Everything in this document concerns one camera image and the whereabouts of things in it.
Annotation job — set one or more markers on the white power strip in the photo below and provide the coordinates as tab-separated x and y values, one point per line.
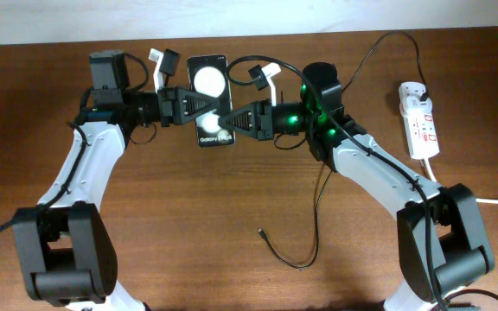
421	133

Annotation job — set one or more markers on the white USB charger adapter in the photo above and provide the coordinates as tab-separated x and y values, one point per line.
410	95

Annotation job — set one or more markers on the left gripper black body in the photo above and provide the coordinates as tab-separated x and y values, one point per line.
150	106

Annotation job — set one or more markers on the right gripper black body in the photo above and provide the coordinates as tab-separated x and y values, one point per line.
288	117

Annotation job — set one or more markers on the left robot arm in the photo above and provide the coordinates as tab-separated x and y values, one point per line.
66	255

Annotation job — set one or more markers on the black Galaxy smartphone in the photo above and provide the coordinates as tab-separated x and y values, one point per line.
207	76

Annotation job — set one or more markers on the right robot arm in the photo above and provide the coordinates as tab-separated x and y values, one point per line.
443	244

